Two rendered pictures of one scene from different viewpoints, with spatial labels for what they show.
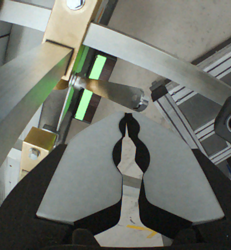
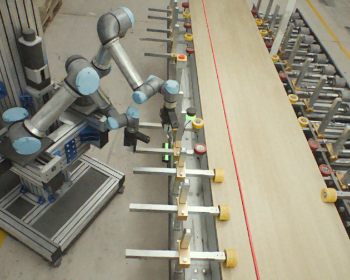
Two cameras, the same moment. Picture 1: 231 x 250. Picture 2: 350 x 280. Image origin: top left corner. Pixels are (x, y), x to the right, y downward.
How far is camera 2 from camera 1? 1.90 m
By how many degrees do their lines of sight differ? 22
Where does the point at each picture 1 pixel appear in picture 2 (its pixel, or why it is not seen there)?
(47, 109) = not seen: hidden behind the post
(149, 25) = (138, 223)
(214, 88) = (144, 149)
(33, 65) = (179, 137)
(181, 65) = (154, 150)
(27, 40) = (192, 164)
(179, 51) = (112, 215)
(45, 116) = not seen: hidden behind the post
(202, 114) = (89, 177)
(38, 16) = not seen: hidden behind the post
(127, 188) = (149, 125)
